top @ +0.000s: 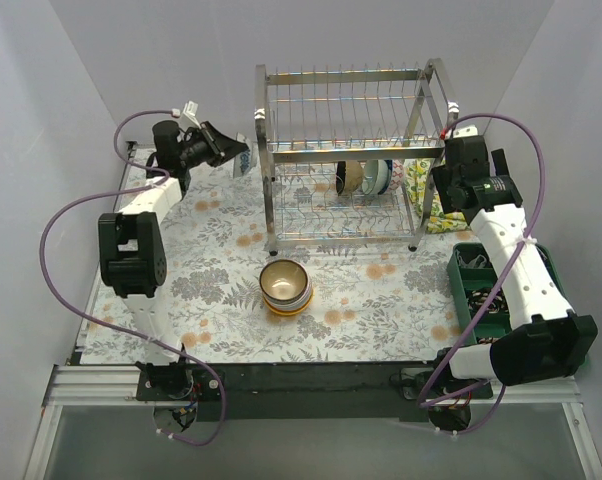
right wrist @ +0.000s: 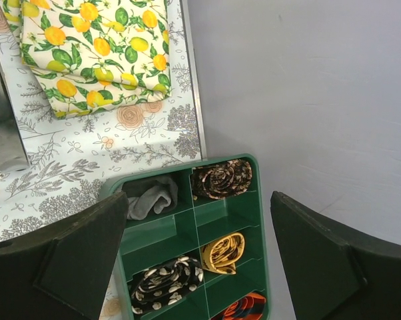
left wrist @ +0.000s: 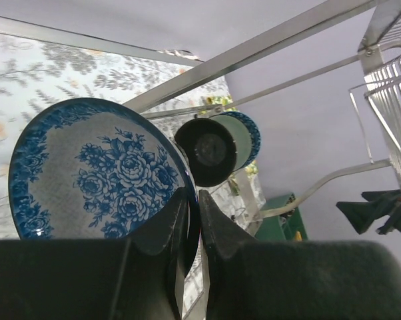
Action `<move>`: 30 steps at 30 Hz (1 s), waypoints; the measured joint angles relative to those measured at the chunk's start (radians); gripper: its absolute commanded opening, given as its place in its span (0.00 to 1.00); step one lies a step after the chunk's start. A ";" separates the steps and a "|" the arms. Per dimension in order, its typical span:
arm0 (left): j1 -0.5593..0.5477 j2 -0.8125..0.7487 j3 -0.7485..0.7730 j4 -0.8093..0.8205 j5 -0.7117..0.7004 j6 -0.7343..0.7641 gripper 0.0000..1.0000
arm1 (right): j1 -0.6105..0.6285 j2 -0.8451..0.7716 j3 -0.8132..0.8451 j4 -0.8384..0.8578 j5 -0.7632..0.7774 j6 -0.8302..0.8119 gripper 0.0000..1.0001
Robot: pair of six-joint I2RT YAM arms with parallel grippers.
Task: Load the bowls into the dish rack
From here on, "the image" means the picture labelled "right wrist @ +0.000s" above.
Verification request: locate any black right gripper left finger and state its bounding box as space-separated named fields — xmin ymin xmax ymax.
xmin=0 ymin=193 xmax=128 ymax=319

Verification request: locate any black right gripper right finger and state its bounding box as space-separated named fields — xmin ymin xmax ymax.
xmin=270 ymin=191 xmax=401 ymax=319

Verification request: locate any stainless steel dish rack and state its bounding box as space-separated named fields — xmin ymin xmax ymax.
xmin=0 ymin=64 xmax=30 ymax=179

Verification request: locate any black orange rolled tie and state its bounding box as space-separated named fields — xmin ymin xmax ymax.
xmin=212 ymin=292 xmax=266 ymax=320

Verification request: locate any black floral rolled tie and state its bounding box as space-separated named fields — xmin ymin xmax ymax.
xmin=129 ymin=255 xmax=204 ymax=315

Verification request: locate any floral patterned table mat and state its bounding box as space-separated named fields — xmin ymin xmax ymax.
xmin=0 ymin=0 xmax=206 ymax=320

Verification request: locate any yellow rolled tie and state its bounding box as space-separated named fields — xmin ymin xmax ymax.
xmin=200 ymin=232 xmax=245 ymax=275

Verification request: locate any grey item in tray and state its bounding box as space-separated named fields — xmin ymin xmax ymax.
xmin=121 ymin=175 xmax=178 ymax=221

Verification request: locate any green compartment tray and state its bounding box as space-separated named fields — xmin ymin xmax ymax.
xmin=99 ymin=154 xmax=270 ymax=319

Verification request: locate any black gold rolled tie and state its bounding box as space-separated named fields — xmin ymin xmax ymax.
xmin=191 ymin=159 xmax=253 ymax=200

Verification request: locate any lemon print folded cloth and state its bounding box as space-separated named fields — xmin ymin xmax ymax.
xmin=0 ymin=0 xmax=171 ymax=119

